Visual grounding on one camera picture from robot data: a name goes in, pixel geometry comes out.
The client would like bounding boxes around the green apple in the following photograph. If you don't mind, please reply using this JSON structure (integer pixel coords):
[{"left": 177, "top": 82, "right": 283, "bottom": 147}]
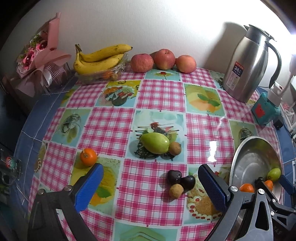
[
  {"left": 140, "top": 132, "right": 170, "bottom": 155},
  {"left": 267, "top": 168, "right": 281, "bottom": 183}
]

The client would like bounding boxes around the large orange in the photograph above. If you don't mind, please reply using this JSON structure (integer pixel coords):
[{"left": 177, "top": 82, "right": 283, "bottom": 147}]
[{"left": 264, "top": 180, "right": 273, "bottom": 192}]

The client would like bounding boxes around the medium orange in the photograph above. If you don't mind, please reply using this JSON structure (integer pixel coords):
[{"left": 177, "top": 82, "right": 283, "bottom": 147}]
[{"left": 239, "top": 183, "right": 254, "bottom": 193}]

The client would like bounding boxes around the dark plum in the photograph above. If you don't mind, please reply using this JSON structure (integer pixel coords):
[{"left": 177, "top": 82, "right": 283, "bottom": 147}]
[
  {"left": 166, "top": 170, "right": 182, "bottom": 186},
  {"left": 180, "top": 175, "right": 196, "bottom": 193}
]

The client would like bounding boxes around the small orange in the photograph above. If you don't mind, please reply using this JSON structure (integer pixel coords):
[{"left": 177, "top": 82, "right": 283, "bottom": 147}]
[{"left": 80, "top": 148, "right": 97, "bottom": 167}]

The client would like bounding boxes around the brown kiwi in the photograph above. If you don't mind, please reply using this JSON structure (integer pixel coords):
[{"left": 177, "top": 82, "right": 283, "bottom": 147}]
[
  {"left": 169, "top": 142, "right": 182, "bottom": 156},
  {"left": 169, "top": 184, "right": 184, "bottom": 199}
]

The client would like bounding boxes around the large steel basin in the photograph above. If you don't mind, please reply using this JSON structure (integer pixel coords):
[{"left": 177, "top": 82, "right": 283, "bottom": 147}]
[{"left": 227, "top": 136, "right": 285, "bottom": 232}]

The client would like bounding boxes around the black power adapter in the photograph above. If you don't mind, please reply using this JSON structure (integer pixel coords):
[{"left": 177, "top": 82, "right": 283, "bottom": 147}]
[{"left": 273, "top": 118, "right": 283, "bottom": 130}]

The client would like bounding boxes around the bottle with 28 label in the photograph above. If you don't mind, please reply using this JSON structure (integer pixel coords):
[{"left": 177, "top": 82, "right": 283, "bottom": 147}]
[{"left": 0, "top": 149, "right": 22, "bottom": 186}]

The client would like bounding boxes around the teal toy box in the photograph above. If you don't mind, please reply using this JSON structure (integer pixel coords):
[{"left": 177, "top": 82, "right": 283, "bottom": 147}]
[{"left": 251, "top": 92, "right": 280, "bottom": 126}]

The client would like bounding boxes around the blue denim table cover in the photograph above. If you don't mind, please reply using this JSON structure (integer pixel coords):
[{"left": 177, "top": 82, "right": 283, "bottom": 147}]
[{"left": 11, "top": 77, "right": 78, "bottom": 212}]

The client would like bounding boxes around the checkered fruit tablecloth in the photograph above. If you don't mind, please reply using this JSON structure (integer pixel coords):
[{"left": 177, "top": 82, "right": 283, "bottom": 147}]
[{"left": 29, "top": 68, "right": 280, "bottom": 240}]

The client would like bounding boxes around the stainless steel thermos jug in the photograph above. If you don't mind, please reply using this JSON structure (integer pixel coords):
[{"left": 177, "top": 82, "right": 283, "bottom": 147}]
[{"left": 222, "top": 25, "right": 282, "bottom": 103}]

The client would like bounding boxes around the clear plastic fruit tray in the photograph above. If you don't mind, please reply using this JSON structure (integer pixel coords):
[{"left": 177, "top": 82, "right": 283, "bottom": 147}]
[{"left": 73, "top": 53, "right": 128, "bottom": 85}]

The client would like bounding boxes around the yellow banana bunch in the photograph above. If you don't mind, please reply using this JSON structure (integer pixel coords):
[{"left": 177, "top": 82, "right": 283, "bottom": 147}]
[{"left": 73, "top": 44, "right": 132, "bottom": 75}]

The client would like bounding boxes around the red apple right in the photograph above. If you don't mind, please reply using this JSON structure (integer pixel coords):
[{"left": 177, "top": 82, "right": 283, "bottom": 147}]
[{"left": 175, "top": 55, "right": 197, "bottom": 74}]

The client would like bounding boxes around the red apple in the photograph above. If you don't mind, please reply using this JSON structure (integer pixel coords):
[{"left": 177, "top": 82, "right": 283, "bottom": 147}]
[
  {"left": 175, "top": 55, "right": 197, "bottom": 74},
  {"left": 154, "top": 49, "right": 176, "bottom": 70},
  {"left": 130, "top": 54, "right": 154, "bottom": 73}
]

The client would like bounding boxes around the pink flower bouquet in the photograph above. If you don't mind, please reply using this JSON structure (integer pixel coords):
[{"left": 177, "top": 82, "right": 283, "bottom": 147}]
[{"left": 16, "top": 13, "right": 71, "bottom": 97}]

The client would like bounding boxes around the red apple left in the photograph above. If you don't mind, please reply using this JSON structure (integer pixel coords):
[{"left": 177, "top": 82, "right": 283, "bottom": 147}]
[{"left": 130, "top": 54, "right": 154, "bottom": 73}]

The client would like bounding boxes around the red apple middle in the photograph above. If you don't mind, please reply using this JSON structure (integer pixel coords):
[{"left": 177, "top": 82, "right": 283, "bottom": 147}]
[{"left": 154, "top": 49, "right": 176, "bottom": 70}]

